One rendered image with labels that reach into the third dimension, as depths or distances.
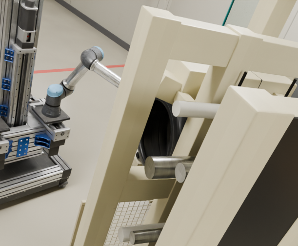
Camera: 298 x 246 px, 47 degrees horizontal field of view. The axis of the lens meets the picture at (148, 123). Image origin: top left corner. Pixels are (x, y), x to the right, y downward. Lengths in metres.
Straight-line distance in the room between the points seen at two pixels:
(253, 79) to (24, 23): 1.54
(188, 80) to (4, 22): 1.49
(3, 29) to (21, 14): 0.16
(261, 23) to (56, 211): 2.12
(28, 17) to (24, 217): 1.52
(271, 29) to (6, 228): 2.28
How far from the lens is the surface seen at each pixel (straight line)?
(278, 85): 1.68
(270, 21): 2.00
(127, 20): 6.82
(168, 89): 1.38
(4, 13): 2.51
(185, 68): 1.39
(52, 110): 2.78
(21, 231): 2.89
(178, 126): 1.84
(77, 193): 3.23
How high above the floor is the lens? 2.22
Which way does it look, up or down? 29 degrees down
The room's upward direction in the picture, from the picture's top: 20 degrees clockwise
